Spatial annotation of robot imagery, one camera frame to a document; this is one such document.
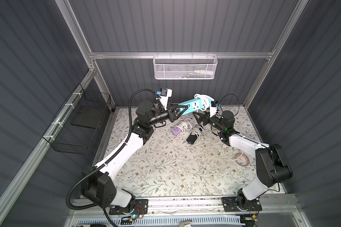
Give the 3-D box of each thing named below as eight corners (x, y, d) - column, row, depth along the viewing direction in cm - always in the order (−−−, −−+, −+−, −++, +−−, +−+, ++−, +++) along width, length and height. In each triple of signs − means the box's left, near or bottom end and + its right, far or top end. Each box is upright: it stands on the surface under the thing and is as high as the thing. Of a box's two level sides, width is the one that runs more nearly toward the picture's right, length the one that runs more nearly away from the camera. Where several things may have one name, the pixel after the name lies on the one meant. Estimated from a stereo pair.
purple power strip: (174, 137, 103) (174, 133, 99) (172, 132, 105) (172, 128, 101) (181, 134, 105) (181, 130, 101) (178, 130, 107) (178, 125, 103)
